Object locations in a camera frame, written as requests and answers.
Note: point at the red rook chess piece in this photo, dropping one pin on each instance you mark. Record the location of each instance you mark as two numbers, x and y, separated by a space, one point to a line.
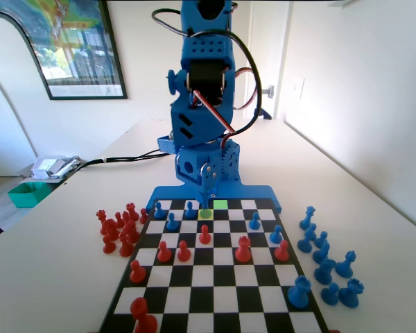
243 252
132 213

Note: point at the red arm base plate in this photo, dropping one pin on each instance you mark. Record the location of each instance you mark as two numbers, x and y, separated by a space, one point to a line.
333 331

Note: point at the blue table clamp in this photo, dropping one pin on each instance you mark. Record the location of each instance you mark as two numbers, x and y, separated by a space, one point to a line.
263 112

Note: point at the black white chessboard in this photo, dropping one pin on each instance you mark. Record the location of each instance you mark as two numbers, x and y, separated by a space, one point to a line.
215 277

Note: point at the blue king chess piece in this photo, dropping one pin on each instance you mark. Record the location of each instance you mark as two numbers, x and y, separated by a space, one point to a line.
205 214

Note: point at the blue queen chess piece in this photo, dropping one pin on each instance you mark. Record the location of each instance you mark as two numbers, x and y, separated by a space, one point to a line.
306 222

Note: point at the blue arm base plate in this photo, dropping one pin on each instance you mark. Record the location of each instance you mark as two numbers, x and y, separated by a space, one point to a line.
256 192

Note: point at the red bishop chess piece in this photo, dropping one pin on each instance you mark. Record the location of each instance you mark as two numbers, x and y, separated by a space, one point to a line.
126 249
131 234

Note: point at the red pawn chess piece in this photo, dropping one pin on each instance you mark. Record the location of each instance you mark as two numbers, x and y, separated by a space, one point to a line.
119 221
281 253
184 254
144 218
137 274
125 216
204 237
164 255

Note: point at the black framed poster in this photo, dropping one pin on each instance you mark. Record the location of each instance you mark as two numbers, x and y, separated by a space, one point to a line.
79 48

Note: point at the green plastic bin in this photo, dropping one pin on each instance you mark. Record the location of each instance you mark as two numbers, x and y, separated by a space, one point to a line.
27 196

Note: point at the pile of papers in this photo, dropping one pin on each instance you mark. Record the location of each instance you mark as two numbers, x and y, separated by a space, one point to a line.
52 166

